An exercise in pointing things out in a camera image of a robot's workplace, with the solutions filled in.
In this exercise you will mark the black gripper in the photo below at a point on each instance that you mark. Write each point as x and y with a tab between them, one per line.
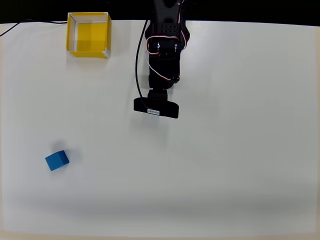
163	84

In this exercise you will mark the blue block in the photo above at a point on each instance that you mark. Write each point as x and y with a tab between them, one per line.
57	160

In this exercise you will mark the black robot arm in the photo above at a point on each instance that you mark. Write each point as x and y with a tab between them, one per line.
166	27

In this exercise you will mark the yellow open box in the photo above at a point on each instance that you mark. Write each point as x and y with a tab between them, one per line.
91	33

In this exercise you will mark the black webcam with white label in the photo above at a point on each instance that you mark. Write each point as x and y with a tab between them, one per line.
165	108

